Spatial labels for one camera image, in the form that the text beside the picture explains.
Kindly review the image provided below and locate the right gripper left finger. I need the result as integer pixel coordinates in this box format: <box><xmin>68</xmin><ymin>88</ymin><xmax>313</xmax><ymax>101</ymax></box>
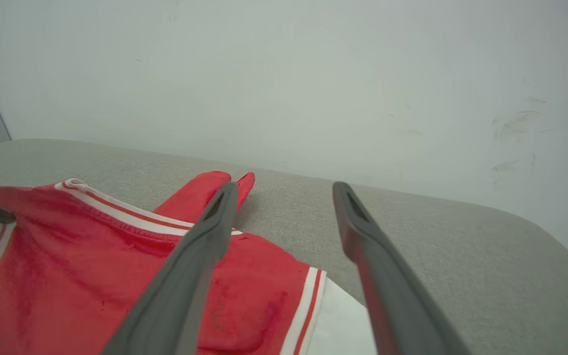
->
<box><xmin>102</xmin><ymin>181</ymin><xmax>239</xmax><ymax>355</ymax></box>

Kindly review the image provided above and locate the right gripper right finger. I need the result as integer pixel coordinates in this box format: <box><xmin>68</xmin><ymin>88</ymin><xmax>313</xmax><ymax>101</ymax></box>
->
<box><xmin>332</xmin><ymin>181</ymin><xmax>472</xmax><ymax>355</ymax></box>

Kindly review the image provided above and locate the red and white shirt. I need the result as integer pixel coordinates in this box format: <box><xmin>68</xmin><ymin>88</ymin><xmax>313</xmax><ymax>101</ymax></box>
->
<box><xmin>0</xmin><ymin>171</ymin><xmax>378</xmax><ymax>355</ymax></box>

